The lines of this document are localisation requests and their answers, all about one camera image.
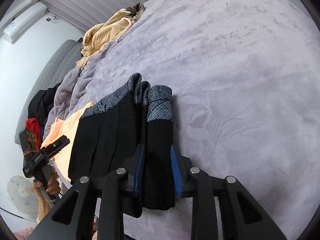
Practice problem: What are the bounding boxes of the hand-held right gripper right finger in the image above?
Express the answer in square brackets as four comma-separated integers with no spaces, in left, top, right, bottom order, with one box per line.
[170,145,288,240]

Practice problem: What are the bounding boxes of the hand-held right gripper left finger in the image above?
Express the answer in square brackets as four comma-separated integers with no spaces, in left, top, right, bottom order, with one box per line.
[27,144,146,240]

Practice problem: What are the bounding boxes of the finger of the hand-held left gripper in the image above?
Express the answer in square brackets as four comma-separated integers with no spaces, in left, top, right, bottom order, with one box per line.
[41,135,70,159]

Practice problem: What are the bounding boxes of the black pants with grey waistband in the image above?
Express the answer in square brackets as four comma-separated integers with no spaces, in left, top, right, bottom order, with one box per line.
[68,72,175,218]

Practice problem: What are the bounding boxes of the person's left forearm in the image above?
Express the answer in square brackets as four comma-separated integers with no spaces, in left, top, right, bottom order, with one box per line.
[36,186,55,225]

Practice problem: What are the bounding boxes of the person's left hand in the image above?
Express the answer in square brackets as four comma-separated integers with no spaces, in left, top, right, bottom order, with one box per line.
[33,167,62,196]

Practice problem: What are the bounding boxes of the orange cloth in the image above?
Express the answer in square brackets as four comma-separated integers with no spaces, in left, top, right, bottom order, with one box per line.
[40,102,94,180]

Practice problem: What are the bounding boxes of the red cloth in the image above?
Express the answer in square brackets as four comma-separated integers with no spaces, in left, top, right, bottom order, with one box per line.
[26,117,42,150]

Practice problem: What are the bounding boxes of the white electric fan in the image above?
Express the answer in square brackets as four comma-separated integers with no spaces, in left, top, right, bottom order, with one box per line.
[7,175,42,216]

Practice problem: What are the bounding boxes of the black clothes pile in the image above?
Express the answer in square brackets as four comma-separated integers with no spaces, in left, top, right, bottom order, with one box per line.
[27,82,63,123]

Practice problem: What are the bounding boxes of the grey quilted headboard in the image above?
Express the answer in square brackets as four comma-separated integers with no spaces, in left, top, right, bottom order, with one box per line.
[15,39,84,145]

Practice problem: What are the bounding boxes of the purple fleece blanket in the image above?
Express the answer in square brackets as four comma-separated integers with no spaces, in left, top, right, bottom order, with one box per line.
[42,0,316,240]

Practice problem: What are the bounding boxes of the yellow striped garment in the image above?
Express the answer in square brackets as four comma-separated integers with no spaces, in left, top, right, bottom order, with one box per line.
[76,8,137,68]

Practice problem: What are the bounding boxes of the white air conditioner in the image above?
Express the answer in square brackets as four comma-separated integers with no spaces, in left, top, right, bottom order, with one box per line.
[3,3,48,44]

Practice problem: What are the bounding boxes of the white pleated curtain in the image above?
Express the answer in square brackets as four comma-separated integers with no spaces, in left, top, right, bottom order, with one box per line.
[41,0,165,34]

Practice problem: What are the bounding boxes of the brown cloth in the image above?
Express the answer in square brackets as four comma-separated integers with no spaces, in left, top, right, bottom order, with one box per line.
[125,3,146,18]

